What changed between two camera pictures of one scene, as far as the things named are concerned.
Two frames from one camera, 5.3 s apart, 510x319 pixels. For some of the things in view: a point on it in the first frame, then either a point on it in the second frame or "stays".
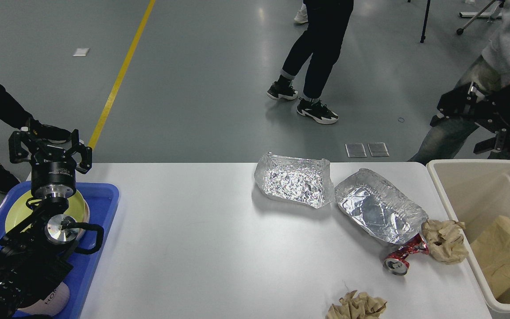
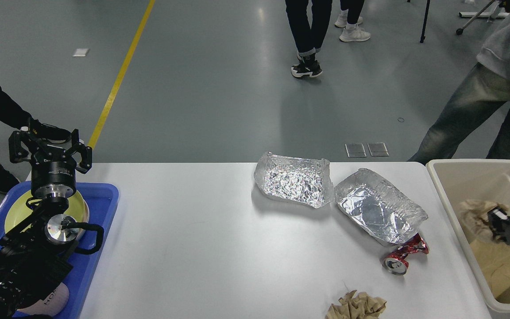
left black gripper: (53, 173) stays
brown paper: (445, 241) -> (477, 216)
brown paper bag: (506, 253) stays
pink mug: (52, 305) stays
